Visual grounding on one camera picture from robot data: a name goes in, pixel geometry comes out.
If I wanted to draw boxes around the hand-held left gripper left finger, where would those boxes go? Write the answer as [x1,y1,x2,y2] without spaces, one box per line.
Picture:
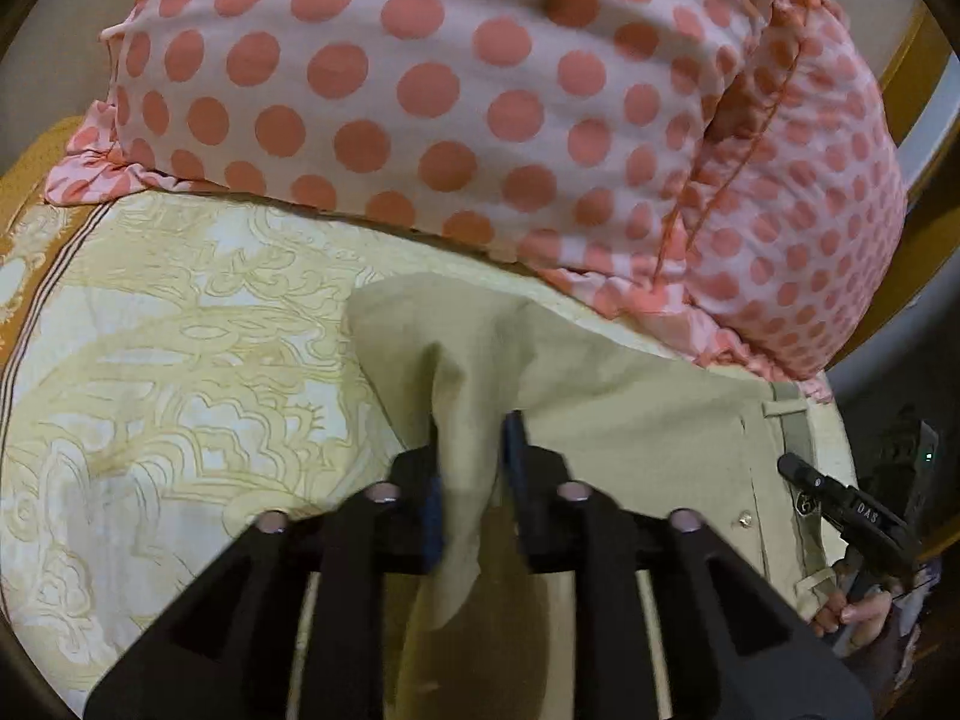
[82,414,445,720]

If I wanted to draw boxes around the khaki pants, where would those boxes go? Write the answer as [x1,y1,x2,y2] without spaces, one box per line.
[347,273,857,720]

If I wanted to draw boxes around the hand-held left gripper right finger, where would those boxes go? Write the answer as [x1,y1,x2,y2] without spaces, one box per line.
[501,411,875,720]

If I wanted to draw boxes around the large pink polka dot pillow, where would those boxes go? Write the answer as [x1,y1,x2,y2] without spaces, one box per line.
[43,0,797,302]

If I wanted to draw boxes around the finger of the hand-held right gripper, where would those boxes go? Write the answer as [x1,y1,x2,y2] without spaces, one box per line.
[777,453,853,535]

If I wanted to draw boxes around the wooden bed frame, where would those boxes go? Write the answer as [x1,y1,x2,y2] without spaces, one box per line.
[823,0,960,391]

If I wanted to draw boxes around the small pink polka dot pillow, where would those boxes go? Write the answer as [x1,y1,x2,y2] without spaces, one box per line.
[592,0,910,403]

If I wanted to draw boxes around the yellow patterned bed sheet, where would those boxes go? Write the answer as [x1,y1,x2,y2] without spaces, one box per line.
[0,115,751,718]

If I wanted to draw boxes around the person's right hand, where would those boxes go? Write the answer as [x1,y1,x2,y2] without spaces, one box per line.
[813,574,895,637]

